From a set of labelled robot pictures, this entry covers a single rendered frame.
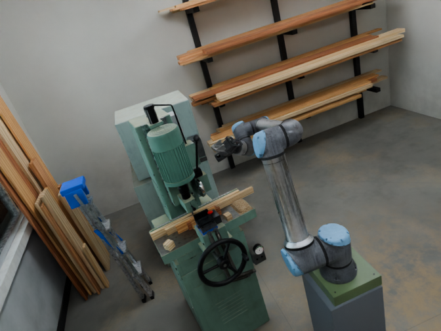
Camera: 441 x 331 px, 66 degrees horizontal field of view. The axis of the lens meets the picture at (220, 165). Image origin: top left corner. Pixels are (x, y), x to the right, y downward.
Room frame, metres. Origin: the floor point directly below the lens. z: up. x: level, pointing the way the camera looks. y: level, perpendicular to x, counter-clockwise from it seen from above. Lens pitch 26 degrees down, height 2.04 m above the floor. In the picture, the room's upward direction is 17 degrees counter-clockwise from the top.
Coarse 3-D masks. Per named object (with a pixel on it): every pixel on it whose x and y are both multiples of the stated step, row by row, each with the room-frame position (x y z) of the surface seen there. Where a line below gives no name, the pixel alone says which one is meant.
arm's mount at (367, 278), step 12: (360, 264) 1.32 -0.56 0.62; (312, 276) 1.38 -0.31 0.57; (360, 276) 1.24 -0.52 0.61; (372, 276) 1.22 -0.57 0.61; (324, 288) 1.25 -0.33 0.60; (336, 288) 1.22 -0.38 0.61; (348, 288) 1.20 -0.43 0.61; (360, 288) 1.20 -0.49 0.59; (372, 288) 1.21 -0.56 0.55; (336, 300) 1.17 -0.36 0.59
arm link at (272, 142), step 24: (264, 144) 1.39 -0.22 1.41; (288, 144) 1.41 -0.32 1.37; (264, 168) 1.41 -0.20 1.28; (288, 168) 1.39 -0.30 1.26; (288, 192) 1.34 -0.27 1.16; (288, 216) 1.31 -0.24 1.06; (288, 240) 1.30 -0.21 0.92; (312, 240) 1.28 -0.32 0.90; (288, 264) 1.27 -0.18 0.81; (312, 264) 1.22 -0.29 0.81
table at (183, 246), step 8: (224, 208) 1.78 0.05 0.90; (232, 208) 1.75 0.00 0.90; (232, 216) 1.67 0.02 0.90; (240, 216) 1.65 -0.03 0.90; (248, 216) 1.67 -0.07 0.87; (256, 216) 1.68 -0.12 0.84; (224, 224) 1.62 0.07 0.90; (232, 224) 1.63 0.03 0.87; (240, 224) 1.65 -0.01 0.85; (176, 232) 1.68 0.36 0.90; (184, 232) 1.65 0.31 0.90; (192, 232) 1.63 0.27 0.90; (160, 240) 1.65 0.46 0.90; (176, 240) 1.60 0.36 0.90; (184, 240) 1.58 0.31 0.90; (192, 240) 1.56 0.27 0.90; (160, 248) 1.57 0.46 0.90; (176, 248) 1.53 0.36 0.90; (184, 248) 1.54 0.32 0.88; (192, 248) 1.55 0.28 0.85; (200, 248) 1.54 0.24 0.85; (168, 256) 1.51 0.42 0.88; (176, 256) 1.52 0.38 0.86
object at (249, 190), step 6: (240, 192) 1.84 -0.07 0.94; (246, 192) 1.84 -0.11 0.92; (252, 192) 1.85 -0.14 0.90; (228, 198) 1.81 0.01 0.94; (234, 198) 1.82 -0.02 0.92; (240, 198) 1.83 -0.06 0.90; (216, 204) 1.78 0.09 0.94; (222, 204) 1.79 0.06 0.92; (228, 204) 1.80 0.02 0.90; (180, 222) 1.71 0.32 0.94; (168, 228) 1.69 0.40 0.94; (174, 228) 1.69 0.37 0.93; (168, 234) 1.67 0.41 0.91
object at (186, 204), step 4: (180, 196) 1.77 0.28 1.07; (192, 196) 1.73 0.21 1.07; (180, 200) 1.75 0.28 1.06; (184, 200) 1.71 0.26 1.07; (188, 200) 1.70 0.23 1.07; (192, 200) 1.70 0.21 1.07; (184, 204) 1.68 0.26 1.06; (188, 204) 1.69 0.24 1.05; (192, 204) 1.69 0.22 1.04; (196, 204) 1.70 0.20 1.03; (184, 208) 1.72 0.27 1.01; (188, 208) 1.68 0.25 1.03; (192, 208) 1.69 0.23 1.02; (196, 208) 1.70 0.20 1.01; (188, 212) 1.68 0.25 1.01
